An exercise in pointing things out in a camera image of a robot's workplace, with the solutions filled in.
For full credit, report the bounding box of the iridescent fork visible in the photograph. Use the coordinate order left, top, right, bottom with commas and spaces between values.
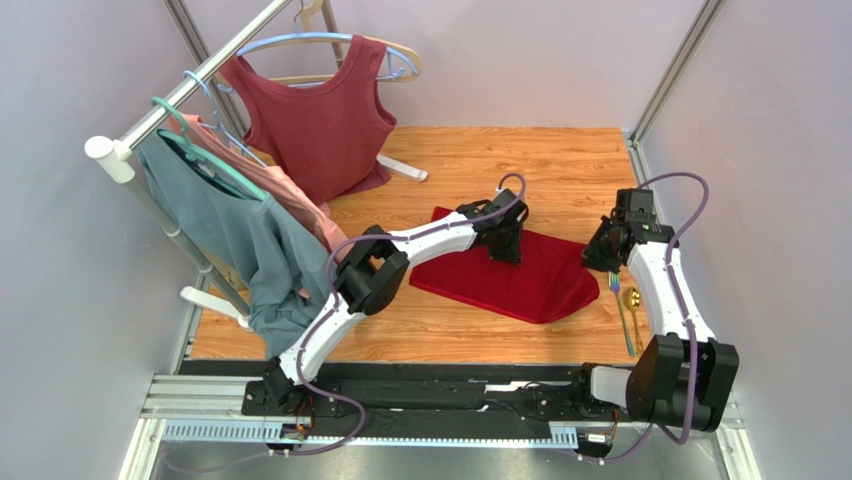
607, 272, 636, 358

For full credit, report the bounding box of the wooden clothes hanger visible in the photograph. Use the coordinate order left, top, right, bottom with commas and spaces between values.
271, 1, 424, 89

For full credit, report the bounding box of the blue wire clothes hanger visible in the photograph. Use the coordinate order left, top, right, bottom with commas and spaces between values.
183, 70, 268, 167

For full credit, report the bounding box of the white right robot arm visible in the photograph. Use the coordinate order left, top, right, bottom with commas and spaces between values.
581, 175, 740, 444

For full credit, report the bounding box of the grey-blue hanging shirt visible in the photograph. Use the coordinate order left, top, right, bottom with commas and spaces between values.
135, 130, 329, 356

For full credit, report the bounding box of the teal clothes hanger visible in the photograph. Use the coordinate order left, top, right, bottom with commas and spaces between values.
151, 97, 269, 201

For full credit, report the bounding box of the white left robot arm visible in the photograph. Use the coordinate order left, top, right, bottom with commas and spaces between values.
262, 172, 528, 404

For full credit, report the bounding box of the white clothes rack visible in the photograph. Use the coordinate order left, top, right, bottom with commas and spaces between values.
84, 1, 423, 332

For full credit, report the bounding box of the red cloth napkin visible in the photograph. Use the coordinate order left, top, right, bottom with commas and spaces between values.
409, 230, 600, 324

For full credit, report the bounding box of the maroon tank top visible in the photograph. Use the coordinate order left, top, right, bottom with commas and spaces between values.
220, 35, 399, 206

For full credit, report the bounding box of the light blue clothes hanger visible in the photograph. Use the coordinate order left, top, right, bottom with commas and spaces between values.
214, 32, 422, 99

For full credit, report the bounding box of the gold spoon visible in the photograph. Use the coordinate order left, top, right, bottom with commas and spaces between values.
622, 287, 644, 356

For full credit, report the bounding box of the pink hanging shirt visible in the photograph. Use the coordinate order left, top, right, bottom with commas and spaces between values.
183, 114, 348, 252

